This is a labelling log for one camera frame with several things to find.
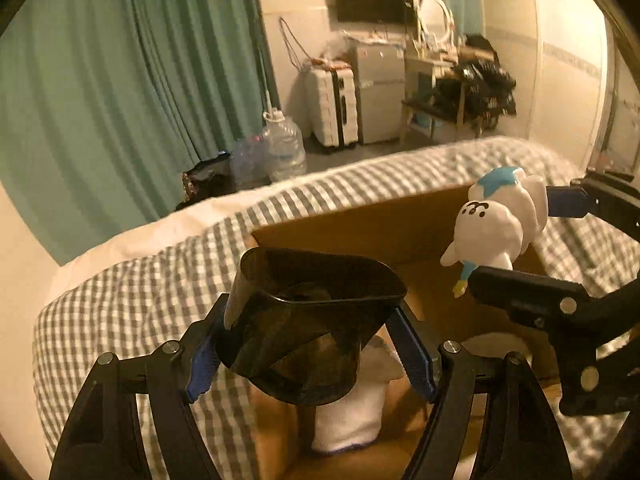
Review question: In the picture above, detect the dark bag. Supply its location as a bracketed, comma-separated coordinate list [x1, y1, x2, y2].
[175, 156, 237, 212]

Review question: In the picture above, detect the dark translucent plastic cup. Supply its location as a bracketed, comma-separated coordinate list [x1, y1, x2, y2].
[220, 247, 408, 407]

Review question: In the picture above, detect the cardboard box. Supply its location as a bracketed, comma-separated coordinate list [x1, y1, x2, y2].
[248, 182, 561, 480]

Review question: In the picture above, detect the clear plastic bottle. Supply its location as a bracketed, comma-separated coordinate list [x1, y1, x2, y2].
[230, 135, 272, 187]

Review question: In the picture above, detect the white folded cloth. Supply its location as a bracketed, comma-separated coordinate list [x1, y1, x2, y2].
[311, 335, 406, 456]

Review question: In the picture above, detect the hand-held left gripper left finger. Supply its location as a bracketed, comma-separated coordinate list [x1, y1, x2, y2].
[49, 294, 236, 480]

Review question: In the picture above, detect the white oval mirror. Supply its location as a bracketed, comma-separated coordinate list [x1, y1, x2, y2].
[417, 0, 455, 55]

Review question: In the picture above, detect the silver mini fridge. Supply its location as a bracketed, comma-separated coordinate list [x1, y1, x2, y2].
[350, 42, 407, 146]

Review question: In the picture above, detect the white wardrobe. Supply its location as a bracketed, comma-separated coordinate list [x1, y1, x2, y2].
[475, 0, 617, 173]

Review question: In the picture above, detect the white bed sheet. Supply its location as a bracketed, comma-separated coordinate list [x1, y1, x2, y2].
[42, 187, 263, 306]

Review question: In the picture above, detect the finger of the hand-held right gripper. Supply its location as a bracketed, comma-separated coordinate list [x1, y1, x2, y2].
[469, 265, 640, 417]
[546, 169, 640, 243]

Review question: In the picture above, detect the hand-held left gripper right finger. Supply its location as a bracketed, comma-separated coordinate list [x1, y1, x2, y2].
[385, 304, 573, 480]

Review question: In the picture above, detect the white dressing table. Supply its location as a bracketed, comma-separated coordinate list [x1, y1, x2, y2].
[399, 50, 468, 142]

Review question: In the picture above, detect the black wall television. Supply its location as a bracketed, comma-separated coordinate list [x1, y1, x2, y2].
[332, 0, 419, 27]

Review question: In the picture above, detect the white suitcase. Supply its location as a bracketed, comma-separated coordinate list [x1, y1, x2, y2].
[302, 62, 361, 154]

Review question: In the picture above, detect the large clear water jug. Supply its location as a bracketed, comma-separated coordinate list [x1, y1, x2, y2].
[262, 109, 307, 182]

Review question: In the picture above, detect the grey checkered blanket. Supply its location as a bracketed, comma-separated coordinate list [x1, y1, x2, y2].
[32, 135, 640, 480]

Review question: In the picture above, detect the white and blue plush toy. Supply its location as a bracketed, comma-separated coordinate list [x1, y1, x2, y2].
[440, 166, 551, 298]

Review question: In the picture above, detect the pile of black clothes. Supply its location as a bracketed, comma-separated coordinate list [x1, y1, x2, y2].
[431, 33, 519, 132]

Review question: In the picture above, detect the white wall cable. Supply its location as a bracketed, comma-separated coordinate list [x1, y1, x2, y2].
[278, 16, 323, 70]

